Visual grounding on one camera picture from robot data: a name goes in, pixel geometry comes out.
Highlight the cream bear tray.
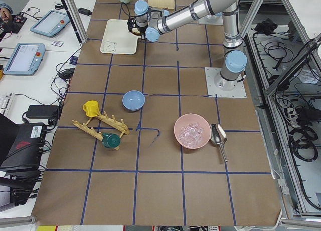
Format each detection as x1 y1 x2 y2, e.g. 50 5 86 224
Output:
100 19 138 55

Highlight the wooden cutting board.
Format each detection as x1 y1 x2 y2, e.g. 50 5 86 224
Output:
147 0 175 9

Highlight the blue bowl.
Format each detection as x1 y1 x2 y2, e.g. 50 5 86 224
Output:
122 90 145 111

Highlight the yellow mug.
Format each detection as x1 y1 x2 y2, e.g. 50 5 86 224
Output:
82 100 100 117

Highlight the upper teach pendant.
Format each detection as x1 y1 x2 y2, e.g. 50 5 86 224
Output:
30 10 70 37

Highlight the teach pendant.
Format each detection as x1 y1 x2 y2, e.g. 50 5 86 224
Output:
3 43 46 76
30 10 70 37

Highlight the wooden dish rack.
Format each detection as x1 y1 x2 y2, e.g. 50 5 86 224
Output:
72 111 131 151

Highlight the pink bowl with ice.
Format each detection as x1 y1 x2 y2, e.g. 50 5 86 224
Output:
174 113 211 149

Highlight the dark green mug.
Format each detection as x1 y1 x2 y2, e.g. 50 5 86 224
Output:
102 133 121 149

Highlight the lower teach pendant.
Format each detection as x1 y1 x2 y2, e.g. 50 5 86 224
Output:
3 43 46 76

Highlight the metal scoop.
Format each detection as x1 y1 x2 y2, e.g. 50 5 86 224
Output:
210 124 228 162

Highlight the black power adapter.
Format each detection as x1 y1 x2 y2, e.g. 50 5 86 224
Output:
22 105 58 126

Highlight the black computer box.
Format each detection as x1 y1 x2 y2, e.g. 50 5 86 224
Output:
1 115 47 173

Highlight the aluminium frame post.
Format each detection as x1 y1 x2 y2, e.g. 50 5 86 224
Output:
61 0 88 45

